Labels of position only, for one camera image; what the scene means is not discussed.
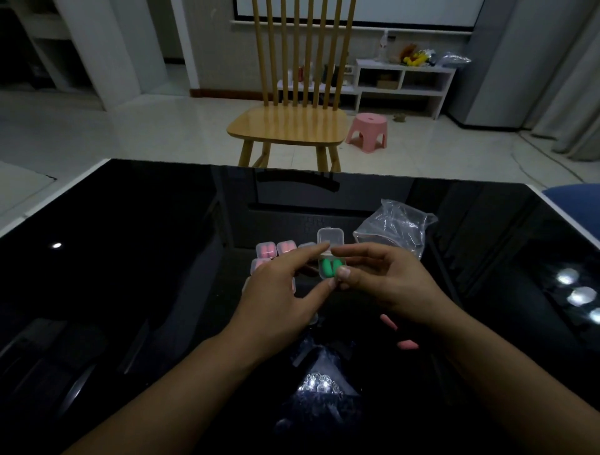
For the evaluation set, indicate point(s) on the clear box with green earplugs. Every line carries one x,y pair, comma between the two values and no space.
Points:
331,236

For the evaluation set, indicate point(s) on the person's left forearm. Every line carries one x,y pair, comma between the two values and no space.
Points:
183,398

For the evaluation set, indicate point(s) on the person's right forearm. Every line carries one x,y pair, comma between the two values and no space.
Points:
511,384

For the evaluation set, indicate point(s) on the grey tall cabinet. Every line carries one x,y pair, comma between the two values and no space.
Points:
501,61

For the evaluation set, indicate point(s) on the person's left thumb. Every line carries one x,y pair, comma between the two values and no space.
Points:
321,293

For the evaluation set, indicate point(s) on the cardboard box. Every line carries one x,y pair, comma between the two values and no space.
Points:
387,84

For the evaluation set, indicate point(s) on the person's right hand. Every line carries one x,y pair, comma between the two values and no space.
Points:
398,286

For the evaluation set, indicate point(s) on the crumpled plastic bag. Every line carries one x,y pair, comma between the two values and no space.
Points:
452,59

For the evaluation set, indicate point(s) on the yellow stuffed toy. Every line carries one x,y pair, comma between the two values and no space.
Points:
415,57

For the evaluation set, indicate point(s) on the person's left hand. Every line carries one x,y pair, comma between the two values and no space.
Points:
272,304

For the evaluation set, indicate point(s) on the white wall shelf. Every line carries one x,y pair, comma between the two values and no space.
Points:
42,47

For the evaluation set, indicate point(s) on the pink plastic stool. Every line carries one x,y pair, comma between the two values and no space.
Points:
368,129

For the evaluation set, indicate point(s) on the grey curtain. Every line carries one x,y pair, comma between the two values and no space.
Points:
572,79

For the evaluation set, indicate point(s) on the clear plastic bag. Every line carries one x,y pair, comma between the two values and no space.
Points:
398,225

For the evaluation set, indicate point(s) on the white low shelf unit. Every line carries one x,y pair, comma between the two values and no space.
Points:
403,70

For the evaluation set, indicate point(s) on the red can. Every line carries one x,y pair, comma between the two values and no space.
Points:
301,75

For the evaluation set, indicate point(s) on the wooden slat-back chair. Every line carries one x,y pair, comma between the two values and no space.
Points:
290,124

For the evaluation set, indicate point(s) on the white bottle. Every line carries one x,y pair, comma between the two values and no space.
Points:
384,47

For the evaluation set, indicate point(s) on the small clear plastic box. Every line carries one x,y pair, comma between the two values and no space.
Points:
307,245

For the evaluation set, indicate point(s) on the green earplug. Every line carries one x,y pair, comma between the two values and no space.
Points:
336,266
325,268

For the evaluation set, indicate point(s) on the clear box with pink earplugs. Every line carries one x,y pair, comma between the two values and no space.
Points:
286,247
266,250
258,265

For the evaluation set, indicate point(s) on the blue chair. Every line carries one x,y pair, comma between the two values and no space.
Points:
579,206

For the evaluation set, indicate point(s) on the person's right thumb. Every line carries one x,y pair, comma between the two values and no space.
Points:
354,276

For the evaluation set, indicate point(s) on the pink earplug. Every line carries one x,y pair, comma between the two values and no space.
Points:
408,345
388,322

